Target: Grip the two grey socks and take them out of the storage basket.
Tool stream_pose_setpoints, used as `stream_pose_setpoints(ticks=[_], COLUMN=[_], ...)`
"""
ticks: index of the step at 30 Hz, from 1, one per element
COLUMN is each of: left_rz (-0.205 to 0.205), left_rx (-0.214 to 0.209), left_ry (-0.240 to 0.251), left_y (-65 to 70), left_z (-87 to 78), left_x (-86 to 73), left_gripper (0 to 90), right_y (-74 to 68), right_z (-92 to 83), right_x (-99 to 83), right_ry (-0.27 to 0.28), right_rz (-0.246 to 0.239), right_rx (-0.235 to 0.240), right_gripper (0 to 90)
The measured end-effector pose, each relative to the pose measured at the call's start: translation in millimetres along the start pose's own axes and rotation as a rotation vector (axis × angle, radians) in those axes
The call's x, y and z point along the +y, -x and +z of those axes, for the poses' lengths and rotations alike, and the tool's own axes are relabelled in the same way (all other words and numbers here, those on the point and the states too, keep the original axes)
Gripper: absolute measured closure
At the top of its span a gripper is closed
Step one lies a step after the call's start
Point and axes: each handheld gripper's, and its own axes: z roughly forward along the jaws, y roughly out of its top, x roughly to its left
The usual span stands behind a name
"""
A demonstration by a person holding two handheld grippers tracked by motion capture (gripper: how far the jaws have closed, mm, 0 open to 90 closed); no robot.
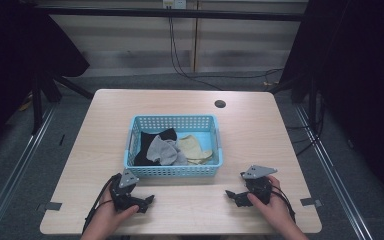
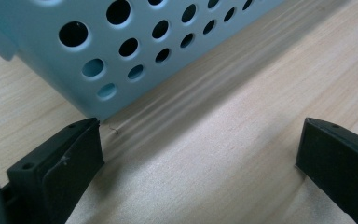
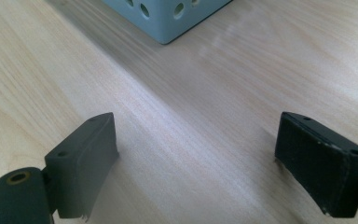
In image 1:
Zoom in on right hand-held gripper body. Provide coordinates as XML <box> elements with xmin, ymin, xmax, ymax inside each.
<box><xmin>240</xmin><ymin>164</ymin><xmax>279</xmax><ymax>205</ymax></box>

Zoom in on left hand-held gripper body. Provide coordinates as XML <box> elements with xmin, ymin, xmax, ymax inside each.
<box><xmin>109</xmin><ymin>168</ymin><xmax>148</xmax><ymax>214</ymax></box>

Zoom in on person's right hand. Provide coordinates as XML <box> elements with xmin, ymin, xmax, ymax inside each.
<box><xmin>246</xmin><ymin>175</ymin><xmax>296</xmax><ymax>231</ymax></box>

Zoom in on person's left hand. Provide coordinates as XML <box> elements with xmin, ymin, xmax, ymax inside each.
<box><xmin>91</xmin><ymin>191</ymin><xmax>141</xmax><ymax>235</ymax></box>

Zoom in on light blue plastic basket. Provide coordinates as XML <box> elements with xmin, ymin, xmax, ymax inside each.
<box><xmin>123</xmin><ymin>114</ymin><xmax>224</xmax><ymax>178</ymax></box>

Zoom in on grey sock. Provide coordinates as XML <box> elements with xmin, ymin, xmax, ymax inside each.
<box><xmin>146</xmin><ymin>134</ymin><xmax>189</xmax><ymax>167</ymax></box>

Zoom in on grey tape strip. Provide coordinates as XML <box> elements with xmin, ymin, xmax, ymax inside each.
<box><xmin>299</xmin><ymin>197</ymin><xmax>324</xmax><ymax>208</ymax></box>
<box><xmin>37</xmin><ymin>201</ymin><xmax>63</xmax><ymax>212</ymax></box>

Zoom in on black sock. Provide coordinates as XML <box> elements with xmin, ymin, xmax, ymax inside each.
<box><xmin>133</xmin><ymin>127</ymin><xmax>178</xmax><ymax>167</ymax></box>

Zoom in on cream sock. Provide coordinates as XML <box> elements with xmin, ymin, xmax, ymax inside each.
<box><xmin>176</xmin><ymin>134</ymin><xmax>214</xmax><ymax>166</ymax></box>

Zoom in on black stand legs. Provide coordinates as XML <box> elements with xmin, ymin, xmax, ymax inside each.
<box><xmin>30</xmin><ymin>69</ymin><xmax>95</xmax><ymax>136</ymax></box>

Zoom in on black curtain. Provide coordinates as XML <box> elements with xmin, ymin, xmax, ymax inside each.
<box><xmin>278</xmin><ymin>0</ymin><xmax>384</xmax><ymax>209</ymax></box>
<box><xmin>0</xmin><ymin>0</ymin><xmax>91</xmax><ymax>166</ymax></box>

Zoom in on black horizontal bar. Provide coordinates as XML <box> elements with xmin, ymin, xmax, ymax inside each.
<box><xmin>33</xmin><ymin>5</ymin><xmax>310</xmax><ymax>22</ymax></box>

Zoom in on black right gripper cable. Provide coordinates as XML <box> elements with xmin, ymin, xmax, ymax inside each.
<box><xmin>270</xmin><ymin>184</ymin><xmax>297</xmax><ymax>224</ymax></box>

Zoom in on black floor cables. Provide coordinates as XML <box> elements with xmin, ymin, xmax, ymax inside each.
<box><xmin>285</xmin><ymin>94</ymin><xmax>326</xmax><ymax>157</ymax></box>

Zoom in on metal floor rail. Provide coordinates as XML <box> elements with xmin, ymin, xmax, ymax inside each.
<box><xmin>294</xmin><ymin>103</ymin><xmax>376</xmax><ymax>240</ymax></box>
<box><xmin>0</xmin><ymin>104</ymin><xmax>57</xmax><ymax>240</ymax></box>

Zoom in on black wall cable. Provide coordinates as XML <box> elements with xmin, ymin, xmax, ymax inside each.
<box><xmin>167</xmin><ymin>6</ymin><xmax>285</xmax><ymax>92</ymax></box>

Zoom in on white wall socket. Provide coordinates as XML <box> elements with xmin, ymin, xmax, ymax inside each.
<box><xmin>162</xmin><ymin>0</ymin><xmax>188</xmax><ymax>10</ymax></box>

